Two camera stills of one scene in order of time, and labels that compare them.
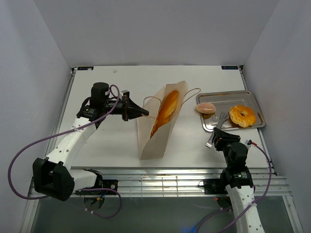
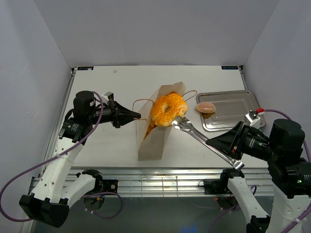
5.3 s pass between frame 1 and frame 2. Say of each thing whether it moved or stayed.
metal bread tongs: moved
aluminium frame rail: stayed
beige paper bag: stayed
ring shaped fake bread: moved
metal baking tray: stayed
